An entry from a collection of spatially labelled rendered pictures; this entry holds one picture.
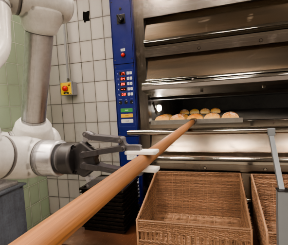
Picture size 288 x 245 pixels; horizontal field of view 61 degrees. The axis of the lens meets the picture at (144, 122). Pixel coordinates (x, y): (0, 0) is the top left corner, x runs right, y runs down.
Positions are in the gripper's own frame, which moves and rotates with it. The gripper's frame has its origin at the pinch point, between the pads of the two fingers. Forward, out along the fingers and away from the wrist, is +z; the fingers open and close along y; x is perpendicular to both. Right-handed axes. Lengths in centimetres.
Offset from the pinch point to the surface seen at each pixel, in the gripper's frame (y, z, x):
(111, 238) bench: 62, -44, -68
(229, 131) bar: 3, 20, -75
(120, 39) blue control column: -57, -48, -110
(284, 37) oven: -46, 52, -113
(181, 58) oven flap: -40, -8, -115
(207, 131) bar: 4, 9, -75
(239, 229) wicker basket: 47, 23, -64
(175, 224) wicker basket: 47, -6, -63
